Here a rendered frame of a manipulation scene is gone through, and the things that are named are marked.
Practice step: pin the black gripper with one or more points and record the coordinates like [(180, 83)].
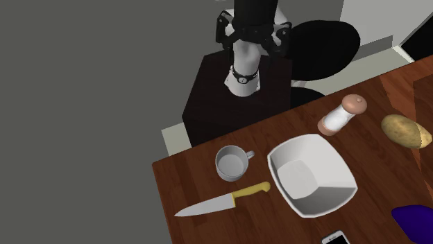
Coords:
[(255, 15)]

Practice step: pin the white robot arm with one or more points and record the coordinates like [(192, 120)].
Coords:
[(245, 57)]

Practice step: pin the black chair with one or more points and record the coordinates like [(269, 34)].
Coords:
[(321, 50)]

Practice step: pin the dark robot stand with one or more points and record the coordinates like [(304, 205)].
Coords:
[(216, 111)]

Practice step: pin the white and wood salt shaker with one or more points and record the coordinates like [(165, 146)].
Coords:
[(340, 116)]

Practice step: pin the white mug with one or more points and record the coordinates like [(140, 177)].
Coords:
[(231, 165)]

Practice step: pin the white square bowl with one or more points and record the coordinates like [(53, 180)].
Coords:
[(311, 175)]

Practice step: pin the brown potato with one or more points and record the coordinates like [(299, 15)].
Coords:
[(404, 131)]

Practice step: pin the brown wooden table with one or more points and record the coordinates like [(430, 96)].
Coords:
[(264, 219)]

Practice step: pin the white smartphone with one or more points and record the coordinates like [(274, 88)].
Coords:
[(336, 239)]

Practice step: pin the purple flat object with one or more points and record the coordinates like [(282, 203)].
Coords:
[(414, 221)]

